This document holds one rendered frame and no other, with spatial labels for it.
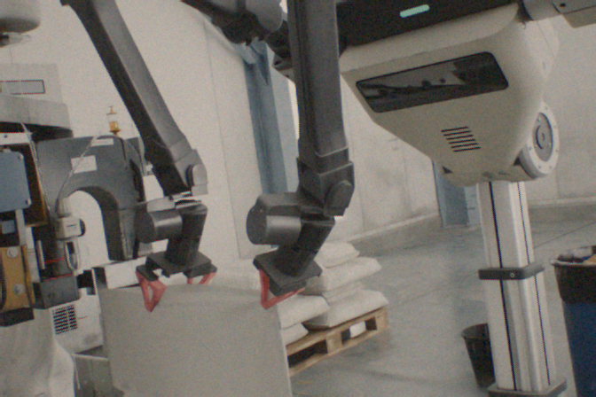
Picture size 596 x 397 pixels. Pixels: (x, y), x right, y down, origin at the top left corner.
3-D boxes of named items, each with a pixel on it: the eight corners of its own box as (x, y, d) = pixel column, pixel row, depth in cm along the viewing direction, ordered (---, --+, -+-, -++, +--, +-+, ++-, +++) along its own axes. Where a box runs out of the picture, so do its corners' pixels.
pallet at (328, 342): (390, 328, 503) (386, 307, 503) (271, 385, 413) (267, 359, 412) (299, 324, 557) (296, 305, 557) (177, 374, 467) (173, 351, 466)
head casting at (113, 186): (156, 253, 164) (135, 121, 163) (56, 277, 147) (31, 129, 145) (85, 256, 185) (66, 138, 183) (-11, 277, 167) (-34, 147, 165)
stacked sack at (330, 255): (364, 260, 501) (362, 237, 500) (324, 273, 469) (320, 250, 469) (294, 260, 547) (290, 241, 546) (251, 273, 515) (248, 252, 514)
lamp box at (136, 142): (160, 174, 167) (154, 134, 166) (144, 176, 164) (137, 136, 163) (141, 176, 172) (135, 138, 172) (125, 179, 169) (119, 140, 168)
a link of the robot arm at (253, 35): (288, 11, 149) (270, 19, 153) (254, -17, 142) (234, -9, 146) (279, 50, 146) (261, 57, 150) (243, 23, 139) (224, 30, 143)
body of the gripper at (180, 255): (144, 263, 131) (152, 226, 128) (188, 252, 138) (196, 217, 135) (167, 281, 127) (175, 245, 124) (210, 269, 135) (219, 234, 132)
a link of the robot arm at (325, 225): (345, 223, 108) (328, 197, 111) (307, 222, 104) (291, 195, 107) (325, 256, 111) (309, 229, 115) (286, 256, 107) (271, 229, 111)
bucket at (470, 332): (539, 374, 366) (533, 323, 364) (512, 394, 344) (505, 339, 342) (485, 369, 386) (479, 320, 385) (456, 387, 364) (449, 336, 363)
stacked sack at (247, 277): (331, 276, 456) (327, 252, 456) (254, 301, 408) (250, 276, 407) (282, 276, 485) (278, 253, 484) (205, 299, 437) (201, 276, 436)
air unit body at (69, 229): (93, 273, 146) (80, 195, 145) (71, 277, 143) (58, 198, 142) (81, 273, 149) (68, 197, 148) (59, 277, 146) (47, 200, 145)
